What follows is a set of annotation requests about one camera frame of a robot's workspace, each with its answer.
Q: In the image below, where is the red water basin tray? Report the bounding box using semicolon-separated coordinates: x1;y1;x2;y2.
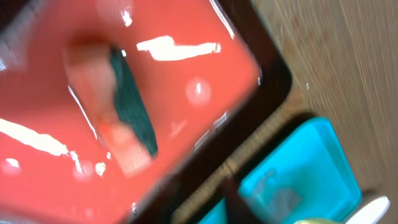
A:
1;1;289;223

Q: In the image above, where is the white plate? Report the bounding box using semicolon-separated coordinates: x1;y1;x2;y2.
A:
345;195;391;224

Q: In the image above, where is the pink green sponge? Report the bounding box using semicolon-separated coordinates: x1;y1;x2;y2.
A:
63;43;158;177

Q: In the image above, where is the blue plastic tray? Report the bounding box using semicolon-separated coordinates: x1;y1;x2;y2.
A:
197;116;363;224

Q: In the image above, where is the yellow-green plate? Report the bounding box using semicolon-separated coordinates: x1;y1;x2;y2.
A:
294;218;341;224

